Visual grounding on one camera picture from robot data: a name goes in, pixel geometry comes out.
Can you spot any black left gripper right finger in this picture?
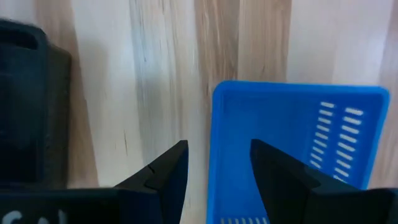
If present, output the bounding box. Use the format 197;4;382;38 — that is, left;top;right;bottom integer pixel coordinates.
249;139;359;224

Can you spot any black plastic slotted basket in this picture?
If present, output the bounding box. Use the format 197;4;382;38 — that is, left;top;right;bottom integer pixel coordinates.
0;17;73;189

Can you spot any blue plastic slotted basket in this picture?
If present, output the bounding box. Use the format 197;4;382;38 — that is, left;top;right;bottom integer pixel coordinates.
205;80;391;224

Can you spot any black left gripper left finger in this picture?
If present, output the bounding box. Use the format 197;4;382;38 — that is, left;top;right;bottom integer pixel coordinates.
114;139;189;224

